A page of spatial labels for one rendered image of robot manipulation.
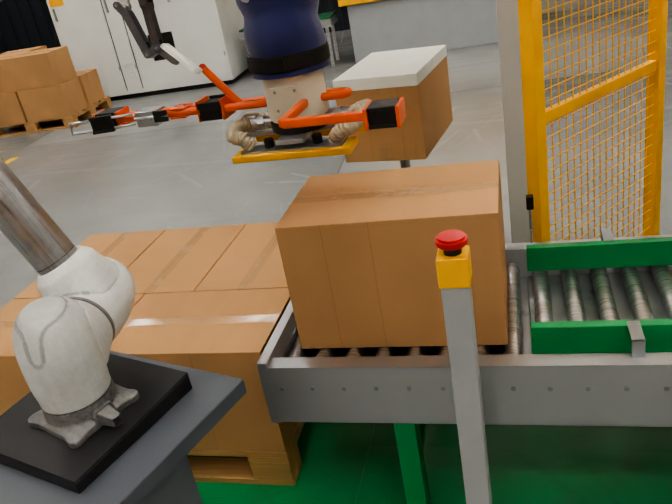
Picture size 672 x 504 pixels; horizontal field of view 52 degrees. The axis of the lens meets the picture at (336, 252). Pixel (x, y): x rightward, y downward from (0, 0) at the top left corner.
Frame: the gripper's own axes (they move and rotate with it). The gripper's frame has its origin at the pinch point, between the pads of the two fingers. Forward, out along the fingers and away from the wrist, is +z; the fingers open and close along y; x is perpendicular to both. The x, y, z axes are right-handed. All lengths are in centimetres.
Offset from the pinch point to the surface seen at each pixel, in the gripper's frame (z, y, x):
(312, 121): 19, 11, -53
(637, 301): 123, -1, -80
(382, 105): 29, -3, -48
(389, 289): 62, 37, -65
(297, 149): 19, 23, -70
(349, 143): 29, 13, -69
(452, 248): 58, 9, -24
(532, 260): 100, 11, -102
